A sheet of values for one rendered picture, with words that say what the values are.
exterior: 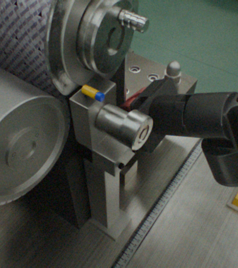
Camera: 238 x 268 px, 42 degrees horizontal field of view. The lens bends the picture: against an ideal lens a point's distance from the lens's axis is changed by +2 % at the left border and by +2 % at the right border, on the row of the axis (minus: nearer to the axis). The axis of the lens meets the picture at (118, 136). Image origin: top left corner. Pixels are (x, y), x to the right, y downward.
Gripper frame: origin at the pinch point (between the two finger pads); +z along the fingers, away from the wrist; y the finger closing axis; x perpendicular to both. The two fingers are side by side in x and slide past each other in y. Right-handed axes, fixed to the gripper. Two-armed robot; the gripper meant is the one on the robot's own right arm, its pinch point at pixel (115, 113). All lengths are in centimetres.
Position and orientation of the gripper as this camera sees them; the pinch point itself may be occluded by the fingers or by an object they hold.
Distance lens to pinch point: 50.0
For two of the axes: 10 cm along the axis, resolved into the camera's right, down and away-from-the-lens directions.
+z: -7.1, -0.7, 7.0
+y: 5.8, -6.2, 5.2
